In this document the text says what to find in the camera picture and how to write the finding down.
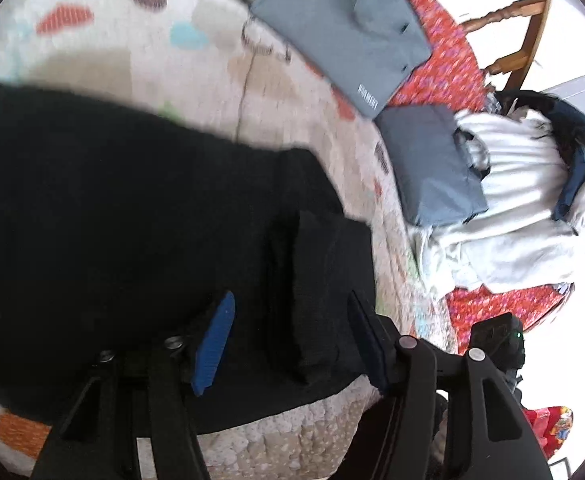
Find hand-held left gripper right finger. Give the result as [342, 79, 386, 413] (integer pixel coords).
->
[347, 290, 553, 480]

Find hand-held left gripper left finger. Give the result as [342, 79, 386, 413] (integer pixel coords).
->
[31, 290, 236, 480]

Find black pants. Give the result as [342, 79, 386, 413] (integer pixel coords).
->
[0, 80, 379, 436]

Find red patterned item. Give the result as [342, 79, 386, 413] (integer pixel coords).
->
[522, 405, 574, 462]

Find white cloth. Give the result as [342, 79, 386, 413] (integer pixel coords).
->
[415, 109, 585, 293]

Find dark grey folded cloth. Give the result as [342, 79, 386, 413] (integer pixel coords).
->
[375, 105, 489, 227]

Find dark navy garment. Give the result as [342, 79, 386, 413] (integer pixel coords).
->
[495, 89, 585, 253]

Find red floral cloth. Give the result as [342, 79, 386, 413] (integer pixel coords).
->
[385, 0, 573, 333]

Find heart-patterned quilt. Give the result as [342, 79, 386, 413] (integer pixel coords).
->
[0, 0, 468, 480]

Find light grey laptop bag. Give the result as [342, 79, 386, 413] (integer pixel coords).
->
[250, 0, 434, 120]

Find wooden chair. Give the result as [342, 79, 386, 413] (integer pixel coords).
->
[407, 0, 555, 92]

